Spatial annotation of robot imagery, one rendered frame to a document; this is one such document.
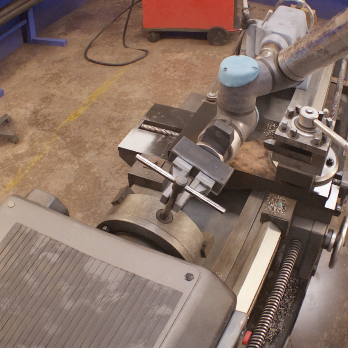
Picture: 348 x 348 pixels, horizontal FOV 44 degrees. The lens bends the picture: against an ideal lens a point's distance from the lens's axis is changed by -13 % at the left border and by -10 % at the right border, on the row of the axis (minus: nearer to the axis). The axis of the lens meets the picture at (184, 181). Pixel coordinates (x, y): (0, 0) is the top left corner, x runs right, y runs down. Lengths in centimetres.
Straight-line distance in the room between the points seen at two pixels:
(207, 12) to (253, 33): 229
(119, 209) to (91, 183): 185
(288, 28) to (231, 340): 151
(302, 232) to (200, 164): 66
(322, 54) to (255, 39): 105
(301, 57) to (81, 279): 64
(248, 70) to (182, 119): 82
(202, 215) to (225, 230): 10
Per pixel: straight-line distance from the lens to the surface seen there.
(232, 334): 75
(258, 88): 106
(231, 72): 102
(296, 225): 155
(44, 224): 84
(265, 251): 141
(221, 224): 163
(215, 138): 101
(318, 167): 137
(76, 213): 271
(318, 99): 212
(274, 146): 138
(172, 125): 178
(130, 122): 331
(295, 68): 104
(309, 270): 171
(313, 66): 101
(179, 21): 432
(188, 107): 188
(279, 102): 225
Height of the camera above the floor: 194
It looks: 43 degrees down
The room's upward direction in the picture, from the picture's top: straight up
